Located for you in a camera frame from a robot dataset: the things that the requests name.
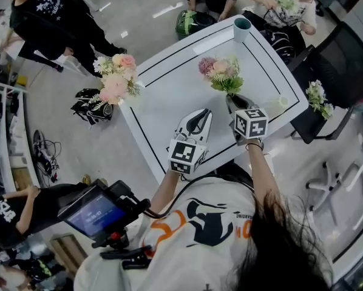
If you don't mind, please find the black monitor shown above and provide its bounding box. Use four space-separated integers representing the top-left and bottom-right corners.
57 178 151 246

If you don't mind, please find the white flowers sprig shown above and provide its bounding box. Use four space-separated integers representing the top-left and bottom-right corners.
275 0 298 12
305 79 334 121

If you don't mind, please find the black wrist band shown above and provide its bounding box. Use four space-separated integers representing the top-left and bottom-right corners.
245 141 265 152

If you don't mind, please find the light blue cup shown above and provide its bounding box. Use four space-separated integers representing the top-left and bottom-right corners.
232 16 253 44

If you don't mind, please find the person's left forearm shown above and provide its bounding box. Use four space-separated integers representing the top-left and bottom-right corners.
150 169 183 215

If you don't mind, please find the white shelf unit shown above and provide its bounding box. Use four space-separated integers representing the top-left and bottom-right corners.
0 80 41 200

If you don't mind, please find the black mount clamp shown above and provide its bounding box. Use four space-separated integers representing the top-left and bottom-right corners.
91 227 154 270

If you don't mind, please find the white swivel chair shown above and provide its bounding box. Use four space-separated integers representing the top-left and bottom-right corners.
305 159 363 233

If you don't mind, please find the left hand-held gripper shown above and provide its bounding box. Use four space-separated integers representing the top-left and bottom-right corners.
167 108 215 176

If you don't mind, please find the dark round bag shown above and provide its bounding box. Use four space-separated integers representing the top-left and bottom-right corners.
175 8 218 41

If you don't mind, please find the black monitor cable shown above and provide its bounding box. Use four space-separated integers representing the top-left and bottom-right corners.
144 171 256 219

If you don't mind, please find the pink peach mixed flowers bouquet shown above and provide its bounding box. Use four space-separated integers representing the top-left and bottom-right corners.
197 55 245 98

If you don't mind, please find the black office chair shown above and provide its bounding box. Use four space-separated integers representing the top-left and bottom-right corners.
287 21 363 146

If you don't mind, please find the person's right forearm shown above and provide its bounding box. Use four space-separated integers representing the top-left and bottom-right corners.
246 138 279 199

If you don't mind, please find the white table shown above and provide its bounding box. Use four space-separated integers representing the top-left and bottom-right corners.
118 14 310 185

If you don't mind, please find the tangle of floor cables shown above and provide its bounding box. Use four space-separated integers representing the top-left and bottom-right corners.
32 129 63 183

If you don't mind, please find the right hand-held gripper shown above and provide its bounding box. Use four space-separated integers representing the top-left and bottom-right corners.
225 93 270 147

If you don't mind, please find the person's white printed shirt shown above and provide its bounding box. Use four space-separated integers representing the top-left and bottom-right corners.
74 174 334 291

